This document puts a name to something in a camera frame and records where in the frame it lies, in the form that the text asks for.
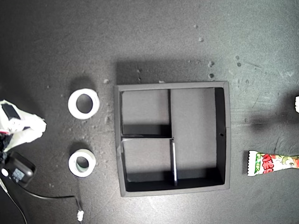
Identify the black camera box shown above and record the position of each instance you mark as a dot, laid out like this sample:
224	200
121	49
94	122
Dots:
21	172

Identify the green printed snack bar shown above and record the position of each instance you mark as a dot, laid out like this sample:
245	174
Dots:
268	163

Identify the black compartment tray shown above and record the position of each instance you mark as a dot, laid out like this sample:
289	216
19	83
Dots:
191	116

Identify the white tape roll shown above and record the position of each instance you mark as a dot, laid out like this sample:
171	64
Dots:
73	163
72	105

